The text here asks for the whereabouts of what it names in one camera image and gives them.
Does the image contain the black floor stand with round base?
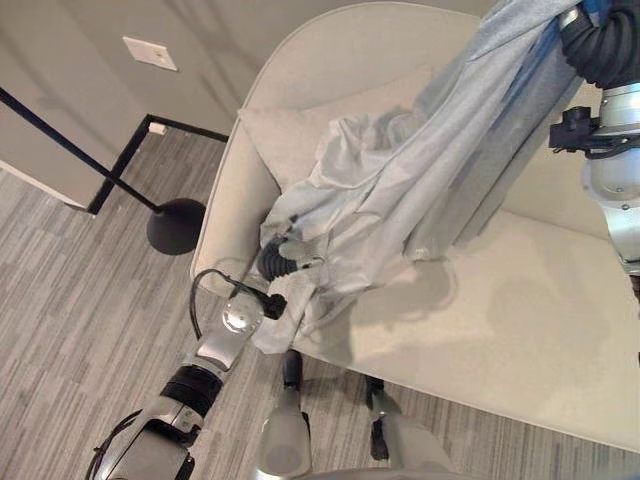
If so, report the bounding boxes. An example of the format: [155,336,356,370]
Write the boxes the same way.
[0,87,207,257]

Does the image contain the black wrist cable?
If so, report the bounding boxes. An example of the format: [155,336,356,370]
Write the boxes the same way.
[189,268,274,342]

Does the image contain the cream throw cushion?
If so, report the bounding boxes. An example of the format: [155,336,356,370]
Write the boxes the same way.
[237,63,435,195]

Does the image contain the grey-blue shirt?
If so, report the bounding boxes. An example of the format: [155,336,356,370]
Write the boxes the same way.
[344,0,591,262]

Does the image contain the black baseboard trim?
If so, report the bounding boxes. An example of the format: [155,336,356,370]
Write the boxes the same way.
[87,113,231,216]

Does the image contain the cream fabric sofa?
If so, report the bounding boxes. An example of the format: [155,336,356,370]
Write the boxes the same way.
[190,5,640,451]

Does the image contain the white satin garment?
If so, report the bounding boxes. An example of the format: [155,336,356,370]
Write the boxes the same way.
[249,112,451,355]

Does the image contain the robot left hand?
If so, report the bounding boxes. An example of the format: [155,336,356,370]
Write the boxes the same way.
[255,235,327,282]

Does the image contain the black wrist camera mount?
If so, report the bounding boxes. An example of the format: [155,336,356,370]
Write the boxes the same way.
[548,105,601,153]

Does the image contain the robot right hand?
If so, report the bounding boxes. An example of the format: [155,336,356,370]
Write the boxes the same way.
[555,0,640,87]

